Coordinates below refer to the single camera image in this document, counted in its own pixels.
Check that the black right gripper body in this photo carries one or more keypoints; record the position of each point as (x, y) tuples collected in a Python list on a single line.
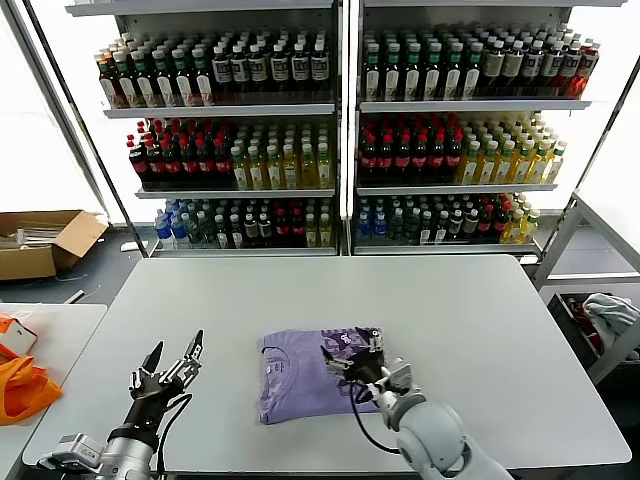
[(367, 367)]

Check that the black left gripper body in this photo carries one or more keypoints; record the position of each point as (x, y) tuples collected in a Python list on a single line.
[(147, 405)]

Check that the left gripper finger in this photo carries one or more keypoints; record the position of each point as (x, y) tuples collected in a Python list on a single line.
[(150, 372), (187, 367)]

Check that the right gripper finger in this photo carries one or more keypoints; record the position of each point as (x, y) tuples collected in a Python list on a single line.
[(376, 342), (340, 366)]

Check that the purple t-shirt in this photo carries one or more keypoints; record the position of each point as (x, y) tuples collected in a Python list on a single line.
[(295, 380)]

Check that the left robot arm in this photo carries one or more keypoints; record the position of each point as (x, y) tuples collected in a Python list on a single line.
[(127, 450)]

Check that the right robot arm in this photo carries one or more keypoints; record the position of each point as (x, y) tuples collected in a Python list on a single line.
[(430, 425)]

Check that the blue label water bottle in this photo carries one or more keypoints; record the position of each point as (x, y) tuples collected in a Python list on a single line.
[(363, 227), (380, 227), (161, 230), (178, 230)]

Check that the green tinted water bottle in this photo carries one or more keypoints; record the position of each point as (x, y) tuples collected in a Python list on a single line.
[(207, 231), (411, 227), (396, 227), (193, 231)]

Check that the small yellow drink bottle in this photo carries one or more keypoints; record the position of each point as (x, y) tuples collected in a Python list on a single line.
[(311, 232), (512, 227), (528, 225), (325, 232)]

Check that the orange cloth bag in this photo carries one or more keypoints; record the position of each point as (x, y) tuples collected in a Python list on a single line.
[(25, 395)]

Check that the small dark bottle white cap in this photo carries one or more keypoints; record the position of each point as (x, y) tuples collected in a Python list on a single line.
[(455, 225), (425, 229), (235, 232), (265, 231), (221, 232), (440, 229), (470, 225), (250, 231)]

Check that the white flat floor object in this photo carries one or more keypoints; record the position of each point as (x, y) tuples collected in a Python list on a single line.
[(132, 246)]

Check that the orange white small box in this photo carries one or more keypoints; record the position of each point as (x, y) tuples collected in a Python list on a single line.
[(22, 337)]

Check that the small cola bottle red label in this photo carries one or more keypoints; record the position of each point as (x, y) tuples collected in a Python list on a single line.
[(499, 222), (484, 222), (282, 230), (298, 230)]

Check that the brown cardboard box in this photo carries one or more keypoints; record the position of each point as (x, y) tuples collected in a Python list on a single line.
[(30, 262)]

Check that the yellow juice bottle green label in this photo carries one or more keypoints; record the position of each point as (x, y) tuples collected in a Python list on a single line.
[(470, 167), (505, 167), (488, 167), (523, 167), (324, 172), (239, 172), (290, 172), (556, 165), (256, 172), (308, 172), (540, 167), (273, 172)]

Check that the white packing material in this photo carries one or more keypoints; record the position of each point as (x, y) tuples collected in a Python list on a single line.
[(35, 236)]

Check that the cola bottle red cap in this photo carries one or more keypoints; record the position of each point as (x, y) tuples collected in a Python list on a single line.
[(385, 157), (454, 157), (171, 160), (187, 160), (368, 157), (403, 157), (420, 157), (136, 160), (221, 160), (153, 160), (204, 160), (437, 157)]

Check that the black storage crate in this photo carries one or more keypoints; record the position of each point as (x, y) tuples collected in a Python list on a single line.
[(559, 312)]

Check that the red cloth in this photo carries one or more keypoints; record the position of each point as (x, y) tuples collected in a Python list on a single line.
[(582, 312)]

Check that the white grey cloth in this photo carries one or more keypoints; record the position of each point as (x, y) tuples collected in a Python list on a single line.
[(610, 315)]

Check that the grey metal shelf unit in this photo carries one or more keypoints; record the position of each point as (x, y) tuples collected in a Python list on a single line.
[(475, 106), (225, 111)]

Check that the dark tea bottle green label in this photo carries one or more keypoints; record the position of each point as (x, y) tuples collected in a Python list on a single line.
[(124, 85), (143, 85), (372, 75), (454, 75), (392, 75), (183, 82), (203, 82), (434, 75), (413, 75), (163, 82), (473, 75)]

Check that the dark bottle blue-white label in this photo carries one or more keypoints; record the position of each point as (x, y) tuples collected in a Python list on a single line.
[(239, 70), (257, 69), (552, 64), (300, 67), (320, 67), (570, 64), (534, 62), (279, 69), (221, 70)]

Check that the orange-red drink bottle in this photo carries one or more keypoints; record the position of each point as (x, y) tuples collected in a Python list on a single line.
[(106, 85)]

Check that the dark bottle beige label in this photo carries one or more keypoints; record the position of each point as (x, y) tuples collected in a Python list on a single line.
[(514, 65), (495, 65)]

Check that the red drink bottle blue-white label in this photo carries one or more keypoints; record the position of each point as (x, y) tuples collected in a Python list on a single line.
[(588, 65)]

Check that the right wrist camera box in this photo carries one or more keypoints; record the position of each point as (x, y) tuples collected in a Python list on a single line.
[(400, 372)]

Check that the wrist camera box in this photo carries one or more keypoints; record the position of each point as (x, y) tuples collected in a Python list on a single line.
[(400, 372), (82, 447)]

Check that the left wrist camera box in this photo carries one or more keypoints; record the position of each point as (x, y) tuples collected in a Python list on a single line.
[(82, 447)]

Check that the grey metal rack frame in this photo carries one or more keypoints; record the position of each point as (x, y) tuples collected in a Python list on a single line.
[(554, 239)]

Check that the dark frame pole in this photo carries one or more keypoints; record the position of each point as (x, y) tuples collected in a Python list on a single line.
[(86, 125), (595, 151)]

